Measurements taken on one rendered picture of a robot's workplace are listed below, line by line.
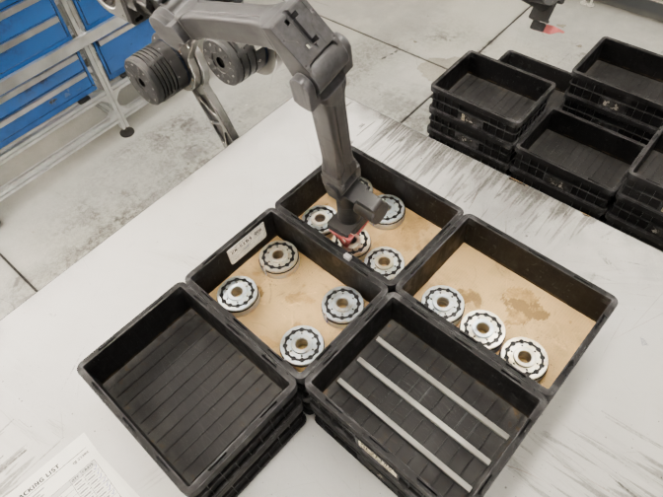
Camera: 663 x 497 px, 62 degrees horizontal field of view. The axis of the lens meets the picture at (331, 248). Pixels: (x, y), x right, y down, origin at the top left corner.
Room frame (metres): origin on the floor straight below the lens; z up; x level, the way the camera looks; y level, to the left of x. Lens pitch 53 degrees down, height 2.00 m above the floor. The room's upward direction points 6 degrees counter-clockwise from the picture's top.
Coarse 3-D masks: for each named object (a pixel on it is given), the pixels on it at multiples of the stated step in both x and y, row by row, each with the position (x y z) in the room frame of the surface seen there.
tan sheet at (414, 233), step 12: (324, 204) 1.03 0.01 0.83; (300, 216) 0.99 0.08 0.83; (408, 216) 0.95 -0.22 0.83; (420, 216) 0.94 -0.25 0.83; (372, 228) 0.92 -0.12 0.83; (396, 228) 0.91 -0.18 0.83; (408, 228) 0.91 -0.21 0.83; (420, 228) 0.90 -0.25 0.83; (432, 228) 0.90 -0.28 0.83; (372, 240) 0.88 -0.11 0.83; (384, 240) 0.88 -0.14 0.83; (396, 240) 0.87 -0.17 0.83; (408, 240) 0.87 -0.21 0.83; (420, 240) 0.86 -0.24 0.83; (408, 252) 0.83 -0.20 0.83; (384, 264) 0.80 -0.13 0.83
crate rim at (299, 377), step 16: (272, 208) 0.94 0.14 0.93; (256, 224) 0.90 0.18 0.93; (288, 224) 0.89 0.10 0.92; (320, 240) 0.82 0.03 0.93; (208, 256) 0.81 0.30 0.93; (336, 256) 0.77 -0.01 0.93; (192, 272) 0.77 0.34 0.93; (192, 288) 0.72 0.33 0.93; (384, 288) 0.67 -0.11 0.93; (368, 304) 0.63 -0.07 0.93; (352, 320) 0.59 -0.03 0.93; (256, 336) 0.58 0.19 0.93; (336, 336) 0.56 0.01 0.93; (272, 352) 0.54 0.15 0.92; (288, 368) 0.50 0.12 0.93
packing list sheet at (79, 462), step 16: (64, 448) 0.46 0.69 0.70; (80, 448) 0.46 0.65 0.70; (48, 464) 0.43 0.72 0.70; (64, 464) 0.42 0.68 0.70; (80, 464) 0.42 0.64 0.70; (96, 464) 0.41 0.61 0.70; (32, 480) 0.39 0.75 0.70; (48, 480) 0.39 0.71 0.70; (64, 480) 0.38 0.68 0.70; (80, 480) 0.38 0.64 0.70; (96, 480) 0.38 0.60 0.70; (112, 480) 0.37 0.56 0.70; (16, 496) 0.36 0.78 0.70; (32, 496) 0.36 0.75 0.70; (48, 496) 0.35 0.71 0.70; (64, 496) 0.35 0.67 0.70; (80, 496) 0.35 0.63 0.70; (96, 496) 0.34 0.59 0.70; (112, 496) 0.34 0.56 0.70; (128, 496) 0.33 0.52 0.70
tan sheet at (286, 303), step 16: (272, 240) 0.92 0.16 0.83; (256, 256) 0.87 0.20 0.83; (304, 256) 0.85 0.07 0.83; (240, 272) 0.82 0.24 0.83; (256, 272) 0.82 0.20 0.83; (304, 272) 0.80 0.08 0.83; (320, 272) 0.80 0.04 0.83; (272, 288) 0.76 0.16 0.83; (288, 288) 0.76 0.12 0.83; (304, 288) 0.75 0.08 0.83; (320, 288) 0.75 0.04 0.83; (272, 304) 0.72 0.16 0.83; (288, 304) 0.71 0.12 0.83; (304, 304) 0.71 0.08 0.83; (320, 304) 0.70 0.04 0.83; (240, 320) 0.68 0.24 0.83; (256, 320) 0.68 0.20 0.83; (272, 320) 0.67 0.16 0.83; (288, 320) 0.67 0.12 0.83; (304, 320) 0.66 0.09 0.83; (320, 320) 0.66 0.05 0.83; (272, 336) 0.63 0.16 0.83
